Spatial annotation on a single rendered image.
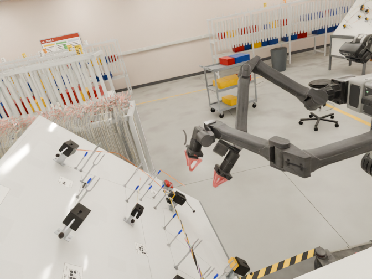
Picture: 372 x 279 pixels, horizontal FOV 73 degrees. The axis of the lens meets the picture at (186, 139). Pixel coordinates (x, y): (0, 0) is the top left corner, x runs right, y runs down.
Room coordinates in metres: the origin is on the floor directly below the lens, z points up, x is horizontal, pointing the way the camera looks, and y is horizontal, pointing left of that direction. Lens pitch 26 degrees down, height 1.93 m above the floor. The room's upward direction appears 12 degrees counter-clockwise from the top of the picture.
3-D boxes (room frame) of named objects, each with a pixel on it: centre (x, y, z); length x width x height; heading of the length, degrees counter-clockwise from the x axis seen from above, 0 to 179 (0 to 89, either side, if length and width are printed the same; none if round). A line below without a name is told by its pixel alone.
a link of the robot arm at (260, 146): (0.89, -0.22, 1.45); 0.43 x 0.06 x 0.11; 28
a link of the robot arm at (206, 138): (1.01, -0.10, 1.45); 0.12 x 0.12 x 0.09; 13
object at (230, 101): (4.93, -1.04, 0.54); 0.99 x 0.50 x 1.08; 104
